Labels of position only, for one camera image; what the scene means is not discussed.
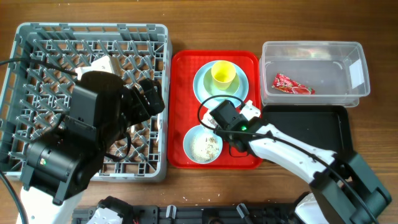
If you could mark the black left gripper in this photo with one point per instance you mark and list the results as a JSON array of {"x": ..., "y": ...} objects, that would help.
[{"x": 139, "y": 112}]

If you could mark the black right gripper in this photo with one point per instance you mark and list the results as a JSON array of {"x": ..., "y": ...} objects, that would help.
[{"x": 223, "y": 134}]

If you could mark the rice food waste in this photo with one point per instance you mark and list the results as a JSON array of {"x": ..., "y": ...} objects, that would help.
[{"x": 204, "y": 148}]

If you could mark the light blue small bowl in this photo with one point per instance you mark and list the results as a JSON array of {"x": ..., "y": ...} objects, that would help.
[{"x": 198, "y": 130}]

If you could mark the yellow plastic cup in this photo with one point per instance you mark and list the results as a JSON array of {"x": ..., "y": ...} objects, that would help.
[{"x": 223, "y": 73}]

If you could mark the red snack wrapper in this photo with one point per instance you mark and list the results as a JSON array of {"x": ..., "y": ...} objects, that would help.
[{"x": 287, "y": 85}]

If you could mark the white tissue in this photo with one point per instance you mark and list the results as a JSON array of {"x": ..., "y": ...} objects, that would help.
[{"x": 208, "y": 120}]

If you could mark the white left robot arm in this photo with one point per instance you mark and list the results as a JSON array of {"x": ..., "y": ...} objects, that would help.
[{"x": 61, "y": 162}]

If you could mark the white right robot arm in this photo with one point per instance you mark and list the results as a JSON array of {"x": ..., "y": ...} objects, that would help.
[{"x": 344, "y": 189}]

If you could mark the grey plastic dishwasher rack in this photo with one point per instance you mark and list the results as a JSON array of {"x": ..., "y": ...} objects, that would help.
[{"x": 38, "y": 83}]

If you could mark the light green bowl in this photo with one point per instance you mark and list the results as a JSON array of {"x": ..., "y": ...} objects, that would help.
[{"x": 213, "y": 90}]

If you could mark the light blue plate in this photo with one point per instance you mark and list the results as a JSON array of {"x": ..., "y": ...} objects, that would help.
[{"x": 200, "y": 92}]

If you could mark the red plastic tray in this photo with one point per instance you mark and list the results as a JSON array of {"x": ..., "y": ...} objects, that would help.
[{"x": 183, "y": 106}]

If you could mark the black plastic tray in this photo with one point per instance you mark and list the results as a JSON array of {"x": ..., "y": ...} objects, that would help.
[{"x": 323, "y": 126}]

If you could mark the clear plastic bin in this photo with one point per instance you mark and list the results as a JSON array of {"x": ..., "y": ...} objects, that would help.
[{"x": 337, "y": 71}]

